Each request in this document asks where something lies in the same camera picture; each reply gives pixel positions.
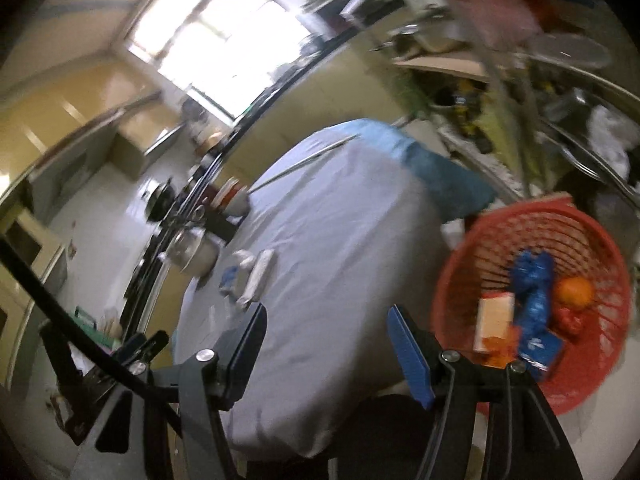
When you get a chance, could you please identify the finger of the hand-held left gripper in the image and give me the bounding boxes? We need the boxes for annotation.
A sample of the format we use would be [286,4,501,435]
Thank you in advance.
[112,331,170,367]

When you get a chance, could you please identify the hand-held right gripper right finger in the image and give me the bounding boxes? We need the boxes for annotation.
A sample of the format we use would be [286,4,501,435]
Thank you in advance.
[387,304,583,480]

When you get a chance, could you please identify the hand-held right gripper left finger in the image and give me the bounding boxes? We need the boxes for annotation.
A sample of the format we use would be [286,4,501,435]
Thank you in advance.
[70,302,268,480]

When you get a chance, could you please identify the blue silver toothpaste box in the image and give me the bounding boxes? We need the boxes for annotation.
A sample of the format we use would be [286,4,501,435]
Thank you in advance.
[235,249,277,311]

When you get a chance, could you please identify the orange wrapper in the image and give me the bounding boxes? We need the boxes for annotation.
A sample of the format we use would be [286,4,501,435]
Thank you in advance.
[482,327,523,363]

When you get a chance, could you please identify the small brown white carton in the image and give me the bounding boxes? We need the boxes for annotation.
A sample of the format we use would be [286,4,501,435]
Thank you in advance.
[472,292,516,353]

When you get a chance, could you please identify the blue plastic bag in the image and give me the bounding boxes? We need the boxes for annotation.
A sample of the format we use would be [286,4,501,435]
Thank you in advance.
[510,251,563,361]

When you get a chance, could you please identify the red plastic bag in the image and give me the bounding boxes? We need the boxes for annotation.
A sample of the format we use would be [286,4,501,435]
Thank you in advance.
[552,305,586,336]

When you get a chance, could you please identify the orange fruit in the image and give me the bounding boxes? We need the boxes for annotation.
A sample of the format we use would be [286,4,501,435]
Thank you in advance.
[556,276,595,309]

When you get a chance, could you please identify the red plastic basket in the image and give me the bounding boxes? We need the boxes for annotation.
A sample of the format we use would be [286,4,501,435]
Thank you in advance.
[432,194,633,416]

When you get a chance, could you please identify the person's dark trouser leg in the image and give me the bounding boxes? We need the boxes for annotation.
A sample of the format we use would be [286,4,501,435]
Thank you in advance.
[325,394,441,480]

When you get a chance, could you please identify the white pot with plastic cover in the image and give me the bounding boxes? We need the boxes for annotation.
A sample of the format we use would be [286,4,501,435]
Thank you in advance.
[165,227,219,277]

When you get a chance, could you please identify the grey tablecloth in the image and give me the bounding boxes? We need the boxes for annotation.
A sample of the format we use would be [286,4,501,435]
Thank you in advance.
[172,120,493,458]

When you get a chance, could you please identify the black chopstick holder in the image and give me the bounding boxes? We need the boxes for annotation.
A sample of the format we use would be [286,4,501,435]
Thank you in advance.
[204,207,238,241]

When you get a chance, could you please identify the black wok with lid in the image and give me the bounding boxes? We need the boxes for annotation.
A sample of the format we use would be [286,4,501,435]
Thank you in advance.
[145,182,176,223]

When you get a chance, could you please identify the light blue under tablecloth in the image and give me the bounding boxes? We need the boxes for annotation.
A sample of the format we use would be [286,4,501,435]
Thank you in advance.
[345,119,496,221]

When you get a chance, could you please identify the thin metal rod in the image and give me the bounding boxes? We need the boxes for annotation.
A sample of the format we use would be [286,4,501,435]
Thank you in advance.
[248,133,361,195]

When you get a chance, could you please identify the black kitchen countertop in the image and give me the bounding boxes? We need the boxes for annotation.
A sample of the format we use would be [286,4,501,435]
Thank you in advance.
[125,30,351,311]

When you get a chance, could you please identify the beige upper cabinets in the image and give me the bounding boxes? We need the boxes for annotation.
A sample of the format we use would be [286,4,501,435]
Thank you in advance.
[0,55,166,171]

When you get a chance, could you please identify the white plastic bag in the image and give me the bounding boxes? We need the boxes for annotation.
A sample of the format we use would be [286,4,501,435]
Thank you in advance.
[587,105,631,171]

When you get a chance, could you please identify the kitchen window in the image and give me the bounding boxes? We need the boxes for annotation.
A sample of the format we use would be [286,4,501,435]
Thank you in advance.
[122,0,301,121]

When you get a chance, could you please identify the round clear plastic container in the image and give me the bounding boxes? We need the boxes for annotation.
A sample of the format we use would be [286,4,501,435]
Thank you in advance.
[530,35,611,68]

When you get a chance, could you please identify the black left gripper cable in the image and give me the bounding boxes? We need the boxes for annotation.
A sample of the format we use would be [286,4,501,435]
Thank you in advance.
[0,237,183,428]

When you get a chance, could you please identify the glass door wall cabinet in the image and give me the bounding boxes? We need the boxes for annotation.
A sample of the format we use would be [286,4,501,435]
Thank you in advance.
[0,170,71,401]

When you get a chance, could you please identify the small beige wall cabinet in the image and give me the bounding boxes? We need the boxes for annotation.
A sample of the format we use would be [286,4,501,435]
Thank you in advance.
[110,115,186,178]

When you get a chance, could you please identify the chrome wire corner rack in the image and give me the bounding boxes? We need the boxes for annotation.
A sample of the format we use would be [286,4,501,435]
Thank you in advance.
[350,0,640,201]

